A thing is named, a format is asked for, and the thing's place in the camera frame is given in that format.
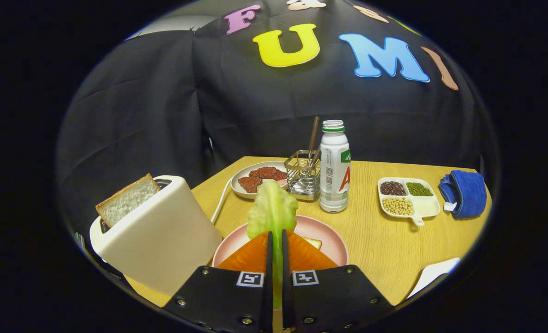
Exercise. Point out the beige plate with meat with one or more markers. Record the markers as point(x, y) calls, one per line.
point(242, 172)

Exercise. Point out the toasted bread slice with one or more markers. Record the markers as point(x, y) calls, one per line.
point(126, 201)

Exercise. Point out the red meat pieces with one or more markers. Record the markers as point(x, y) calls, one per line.
point(267, 173)

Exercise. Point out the pile of yellow soybeans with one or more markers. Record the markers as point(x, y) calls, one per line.
point(397, 206)

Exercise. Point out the black backdrop cloth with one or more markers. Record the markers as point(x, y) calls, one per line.
point(163, 115)

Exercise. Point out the green lettuce leaf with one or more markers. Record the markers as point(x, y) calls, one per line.
point(271, 208)

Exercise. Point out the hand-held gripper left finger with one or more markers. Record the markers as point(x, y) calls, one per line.
point(269, 296)

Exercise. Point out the white divided dish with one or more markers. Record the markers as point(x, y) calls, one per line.
point(424, 206)

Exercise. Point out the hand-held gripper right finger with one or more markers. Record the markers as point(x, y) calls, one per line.
point(285, 300)

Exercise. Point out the white plastic drink bottle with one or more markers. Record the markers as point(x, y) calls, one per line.
point(334, 185)

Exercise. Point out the pile of dark red beans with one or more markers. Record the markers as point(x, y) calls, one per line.
point(393, 188)

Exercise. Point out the soft white bread slice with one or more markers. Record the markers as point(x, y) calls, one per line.
point(313, 242)

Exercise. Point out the pile of green mung beans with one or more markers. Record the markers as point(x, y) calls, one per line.
point(419, 189)

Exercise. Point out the pink round plate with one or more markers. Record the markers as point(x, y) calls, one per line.
point(318, 229)

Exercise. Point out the cream white toaster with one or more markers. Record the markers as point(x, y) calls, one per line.
point(163, 240)

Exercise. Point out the blue folded towel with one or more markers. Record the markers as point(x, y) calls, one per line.
point(468, 189)

